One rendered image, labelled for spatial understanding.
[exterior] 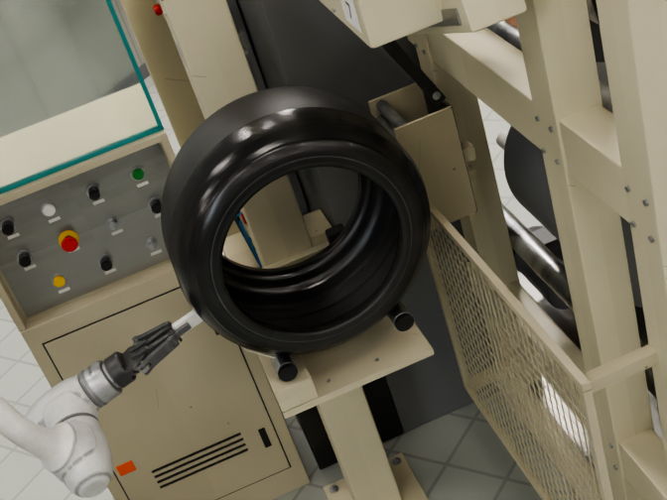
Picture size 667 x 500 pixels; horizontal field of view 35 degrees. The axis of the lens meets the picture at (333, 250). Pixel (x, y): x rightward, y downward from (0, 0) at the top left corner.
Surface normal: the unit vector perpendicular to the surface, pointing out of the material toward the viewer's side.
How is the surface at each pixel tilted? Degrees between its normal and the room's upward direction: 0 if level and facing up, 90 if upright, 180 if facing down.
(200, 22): 90
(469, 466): 0
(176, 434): 90
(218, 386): 90
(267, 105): 5
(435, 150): 90
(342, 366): 0
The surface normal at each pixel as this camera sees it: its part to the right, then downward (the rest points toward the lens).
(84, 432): 0.57, -0.76
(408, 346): -0.27, -0.80
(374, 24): 0.29, 0.46
